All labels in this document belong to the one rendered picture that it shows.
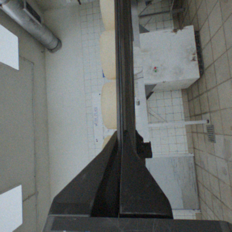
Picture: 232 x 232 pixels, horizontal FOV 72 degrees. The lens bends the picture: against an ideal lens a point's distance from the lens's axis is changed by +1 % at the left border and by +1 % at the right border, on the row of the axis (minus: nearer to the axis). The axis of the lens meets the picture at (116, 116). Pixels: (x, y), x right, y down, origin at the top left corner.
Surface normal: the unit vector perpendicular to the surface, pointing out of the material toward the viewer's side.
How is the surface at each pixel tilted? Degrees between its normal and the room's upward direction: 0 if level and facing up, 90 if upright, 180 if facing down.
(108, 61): 88
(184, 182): 90
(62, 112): 90
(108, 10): 88
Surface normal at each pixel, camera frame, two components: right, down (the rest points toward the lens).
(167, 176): -0.15, -0.07
